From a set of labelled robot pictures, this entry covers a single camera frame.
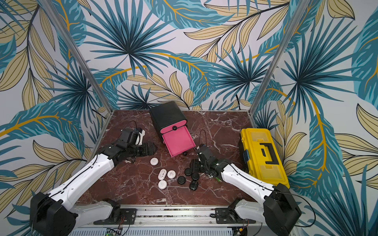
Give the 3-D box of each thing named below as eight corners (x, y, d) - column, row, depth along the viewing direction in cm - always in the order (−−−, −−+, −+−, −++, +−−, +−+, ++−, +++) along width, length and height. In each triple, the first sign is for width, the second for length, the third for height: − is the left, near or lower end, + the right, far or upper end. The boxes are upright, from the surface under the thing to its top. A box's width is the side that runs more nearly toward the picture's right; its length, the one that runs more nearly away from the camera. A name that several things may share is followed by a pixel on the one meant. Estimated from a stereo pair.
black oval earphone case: (189, 190, 84) (189, 189, 82) (189, 181, 87) (189, 180, 85) (198, 190, 84) (198, 189, 82) (197, 181, 87) (198, 180, 85)
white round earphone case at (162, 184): (157, 189, 84) (157, 188, 82) (158, 181, 87) (158, 180, 85) (166, 189, 84) (166, 188, 82) (167, 181, 87) (167, 180, 85)
